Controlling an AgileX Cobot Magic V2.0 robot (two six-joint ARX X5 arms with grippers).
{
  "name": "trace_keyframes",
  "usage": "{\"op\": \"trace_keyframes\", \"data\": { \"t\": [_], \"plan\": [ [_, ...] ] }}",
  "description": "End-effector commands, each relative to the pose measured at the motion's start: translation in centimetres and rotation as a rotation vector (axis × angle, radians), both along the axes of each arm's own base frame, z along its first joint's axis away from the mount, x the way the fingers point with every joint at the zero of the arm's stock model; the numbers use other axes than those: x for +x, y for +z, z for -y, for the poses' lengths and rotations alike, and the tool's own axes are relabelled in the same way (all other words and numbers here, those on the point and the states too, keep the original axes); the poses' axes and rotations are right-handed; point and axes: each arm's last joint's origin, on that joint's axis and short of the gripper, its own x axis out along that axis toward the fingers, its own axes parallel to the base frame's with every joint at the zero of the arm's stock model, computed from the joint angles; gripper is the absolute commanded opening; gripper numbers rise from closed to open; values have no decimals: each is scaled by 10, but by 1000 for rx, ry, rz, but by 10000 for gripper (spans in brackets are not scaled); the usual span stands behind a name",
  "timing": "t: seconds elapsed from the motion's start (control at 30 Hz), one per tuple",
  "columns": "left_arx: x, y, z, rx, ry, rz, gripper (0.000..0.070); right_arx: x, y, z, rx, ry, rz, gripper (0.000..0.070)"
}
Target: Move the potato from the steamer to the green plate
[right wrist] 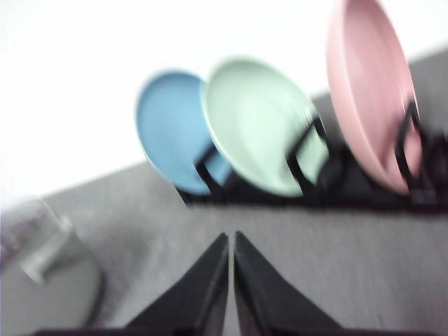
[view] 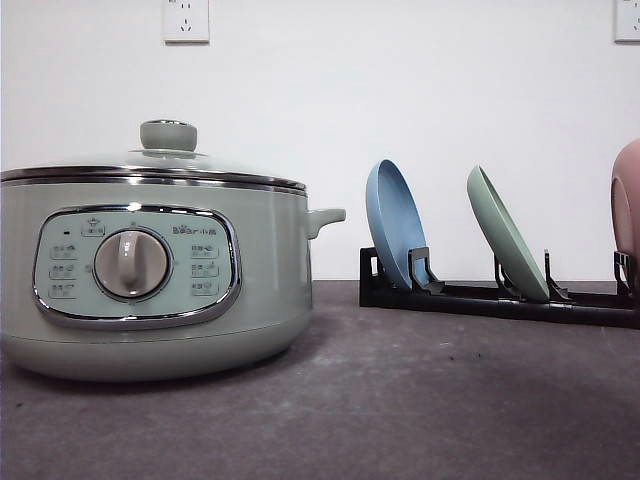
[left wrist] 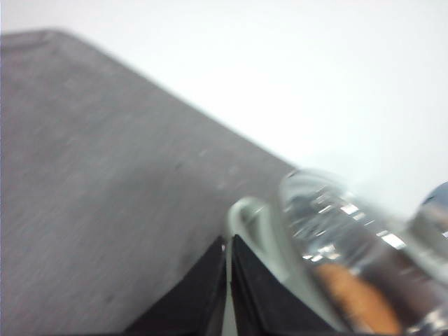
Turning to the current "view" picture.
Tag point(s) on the white wall socket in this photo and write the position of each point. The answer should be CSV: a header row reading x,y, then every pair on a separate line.
x,y
185,23
626,23

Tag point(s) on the white wall socket right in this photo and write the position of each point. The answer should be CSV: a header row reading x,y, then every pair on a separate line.
x,y
626,23

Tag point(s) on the green electric steamer pot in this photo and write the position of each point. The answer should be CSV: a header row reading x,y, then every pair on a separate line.
x,y
139,274

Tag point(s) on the pink plate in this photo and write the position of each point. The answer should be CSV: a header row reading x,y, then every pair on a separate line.
x,y
625,202

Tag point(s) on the green plate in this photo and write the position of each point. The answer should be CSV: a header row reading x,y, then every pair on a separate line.
x,y
505,236

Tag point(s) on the white wall socket left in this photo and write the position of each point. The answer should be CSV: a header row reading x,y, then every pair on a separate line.
x,y
185,23

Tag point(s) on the blue plate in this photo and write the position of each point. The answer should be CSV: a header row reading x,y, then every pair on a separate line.
x,y
395,216

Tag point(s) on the black plate rack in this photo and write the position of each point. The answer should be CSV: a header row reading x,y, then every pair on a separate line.
x,y
428,294

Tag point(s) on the glass steamer lid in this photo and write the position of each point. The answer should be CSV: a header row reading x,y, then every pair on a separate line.
x,y
168,153

